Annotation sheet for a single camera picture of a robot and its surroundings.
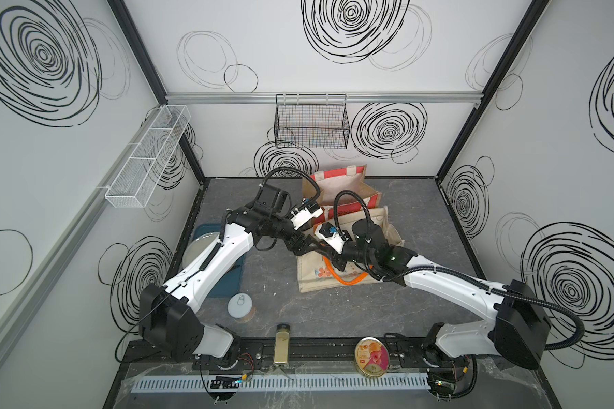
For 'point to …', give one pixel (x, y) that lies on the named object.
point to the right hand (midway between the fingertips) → (318, 246)
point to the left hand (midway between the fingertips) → (312, 235)
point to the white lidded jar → (240, 308)
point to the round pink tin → (371, 356)
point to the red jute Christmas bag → (339, 190)
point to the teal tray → (232, 285)
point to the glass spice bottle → (281, 344)
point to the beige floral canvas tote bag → (324, 267)
